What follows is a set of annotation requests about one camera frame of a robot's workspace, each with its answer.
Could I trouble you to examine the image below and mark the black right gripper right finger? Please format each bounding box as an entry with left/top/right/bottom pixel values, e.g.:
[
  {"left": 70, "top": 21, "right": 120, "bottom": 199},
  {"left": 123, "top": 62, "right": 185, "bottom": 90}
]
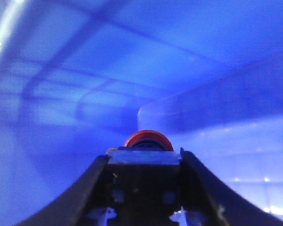
[{"left": 180, "top": 149, "right": 283, "bottom": 226}]

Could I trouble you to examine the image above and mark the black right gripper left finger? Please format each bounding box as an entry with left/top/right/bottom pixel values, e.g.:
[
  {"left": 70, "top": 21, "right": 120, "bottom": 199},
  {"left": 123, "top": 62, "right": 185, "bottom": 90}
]
[{"left": 18, "top": 155, "right": 109, "bottom": 226}]

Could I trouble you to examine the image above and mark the red push button switch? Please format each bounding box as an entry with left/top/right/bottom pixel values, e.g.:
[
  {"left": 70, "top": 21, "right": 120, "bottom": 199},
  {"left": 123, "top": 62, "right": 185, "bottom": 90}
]
[{"left": 107, "top": 129, "right": 181, "bottom": 226}]

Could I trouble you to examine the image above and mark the blue crate front left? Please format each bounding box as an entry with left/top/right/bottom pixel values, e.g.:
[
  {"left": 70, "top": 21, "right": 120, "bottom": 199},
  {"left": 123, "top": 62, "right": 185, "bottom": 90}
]
[{"left": 0, "top": 0, "right": 283, "bottom": 226}]

